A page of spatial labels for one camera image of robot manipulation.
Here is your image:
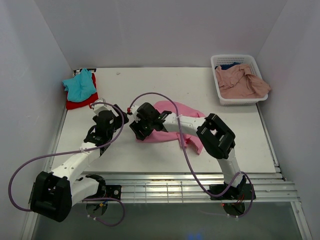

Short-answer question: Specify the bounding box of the pink t shirt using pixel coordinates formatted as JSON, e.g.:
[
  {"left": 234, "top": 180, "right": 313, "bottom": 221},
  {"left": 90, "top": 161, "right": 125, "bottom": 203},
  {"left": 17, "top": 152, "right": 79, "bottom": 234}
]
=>
[{"left": 134, "top": 100, "right": 207, "bottom": 155}]

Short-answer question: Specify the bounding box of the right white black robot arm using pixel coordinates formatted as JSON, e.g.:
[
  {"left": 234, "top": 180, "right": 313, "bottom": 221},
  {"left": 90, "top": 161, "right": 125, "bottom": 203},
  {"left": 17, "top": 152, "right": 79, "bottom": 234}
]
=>
[{"left": 127, "top": 102, "right": 248, "bottom": 199}]

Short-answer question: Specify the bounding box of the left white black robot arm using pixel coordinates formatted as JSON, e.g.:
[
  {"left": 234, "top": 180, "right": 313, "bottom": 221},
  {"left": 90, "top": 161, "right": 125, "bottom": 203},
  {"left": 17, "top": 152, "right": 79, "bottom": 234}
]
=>
[{"left": 30, "top": 102, "right": 129, "bottom": 222}]

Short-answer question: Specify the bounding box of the red folded t shirt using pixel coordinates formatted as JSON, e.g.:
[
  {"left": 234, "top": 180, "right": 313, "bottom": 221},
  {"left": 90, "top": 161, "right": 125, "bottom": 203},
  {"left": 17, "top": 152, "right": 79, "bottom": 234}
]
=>
[{"left": 62, "top": 68, "right": 99, "bottom": 110}]

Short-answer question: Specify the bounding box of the teal folded t shirt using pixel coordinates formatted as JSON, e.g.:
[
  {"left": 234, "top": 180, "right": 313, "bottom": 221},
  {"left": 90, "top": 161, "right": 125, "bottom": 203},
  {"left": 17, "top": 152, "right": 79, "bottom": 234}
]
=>
[{"left": 62, "top": 68, "right": 97, "bottom": 103}]

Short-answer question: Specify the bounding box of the blue t shirt in basket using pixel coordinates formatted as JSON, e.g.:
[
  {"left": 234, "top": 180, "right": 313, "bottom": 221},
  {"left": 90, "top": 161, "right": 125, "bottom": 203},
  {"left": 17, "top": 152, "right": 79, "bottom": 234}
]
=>
[{"left": 220, "top": 62, "right": 239, "bottom": 70}]

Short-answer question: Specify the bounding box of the beige t shirt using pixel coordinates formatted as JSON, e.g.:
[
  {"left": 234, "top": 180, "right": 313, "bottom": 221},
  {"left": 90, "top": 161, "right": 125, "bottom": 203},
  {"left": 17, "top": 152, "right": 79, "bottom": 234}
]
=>
[{"left": 215, "top": 64, "right": 271, "bottom": 99}]

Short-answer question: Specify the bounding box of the white plastic basket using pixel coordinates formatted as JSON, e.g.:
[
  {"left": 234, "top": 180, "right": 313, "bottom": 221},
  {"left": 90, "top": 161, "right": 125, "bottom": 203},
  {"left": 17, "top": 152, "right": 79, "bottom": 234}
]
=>
[{"left": 210, "top": 54, "right": 271, "bottom": 106}]

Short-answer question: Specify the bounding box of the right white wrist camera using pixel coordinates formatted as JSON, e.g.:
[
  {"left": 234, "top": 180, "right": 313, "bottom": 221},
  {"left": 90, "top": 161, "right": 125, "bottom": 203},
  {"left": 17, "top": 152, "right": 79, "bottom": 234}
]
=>
[{"left": 127, "top": 105, "right": 140, "bottom": 122}]

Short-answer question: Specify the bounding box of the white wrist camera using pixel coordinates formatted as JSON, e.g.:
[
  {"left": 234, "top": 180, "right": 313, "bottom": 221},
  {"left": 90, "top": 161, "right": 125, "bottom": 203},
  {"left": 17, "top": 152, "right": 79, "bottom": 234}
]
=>
[
  {"left": 89, "top": 98, "right": 109, "bottom": 116},
  {"left": 127, "top": 105, "right": 140, "bottom": 122}
]

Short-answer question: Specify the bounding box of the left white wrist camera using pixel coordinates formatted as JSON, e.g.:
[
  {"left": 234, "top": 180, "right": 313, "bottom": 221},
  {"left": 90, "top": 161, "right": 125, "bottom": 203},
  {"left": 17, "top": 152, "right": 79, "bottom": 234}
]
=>
[{"left": 89, "top": 98, "right": 109, "bottom": 116}]

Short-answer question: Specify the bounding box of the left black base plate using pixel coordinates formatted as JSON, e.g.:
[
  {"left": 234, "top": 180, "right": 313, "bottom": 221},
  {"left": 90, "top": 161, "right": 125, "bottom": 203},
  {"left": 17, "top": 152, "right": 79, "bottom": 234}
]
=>
[{"left": 102, "top": 185, "right": 122, "bottom": 200}]

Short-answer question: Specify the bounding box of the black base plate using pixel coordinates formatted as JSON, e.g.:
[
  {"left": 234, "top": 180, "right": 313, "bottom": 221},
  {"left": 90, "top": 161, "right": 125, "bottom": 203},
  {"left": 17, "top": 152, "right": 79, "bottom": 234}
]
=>
[
  {"left": 208, "top": 183, "right": 256, "bottom": 200},
  {"left": 102, "top": 185, "right": 122, "bottom": 200}
]

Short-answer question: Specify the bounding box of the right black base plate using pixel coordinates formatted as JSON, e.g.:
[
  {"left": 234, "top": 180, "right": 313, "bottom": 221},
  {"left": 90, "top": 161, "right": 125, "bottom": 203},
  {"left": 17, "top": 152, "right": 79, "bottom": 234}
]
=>
[{"left": 208, "top": 183, "right": 256, "bottom": 200}]

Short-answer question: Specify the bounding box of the aluminium frame rail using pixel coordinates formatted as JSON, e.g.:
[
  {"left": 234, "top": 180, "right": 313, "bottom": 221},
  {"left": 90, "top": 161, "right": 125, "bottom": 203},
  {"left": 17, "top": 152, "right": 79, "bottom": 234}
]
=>
[{"left": 101, "top": 172, "right": 300, "bottom": 204}]

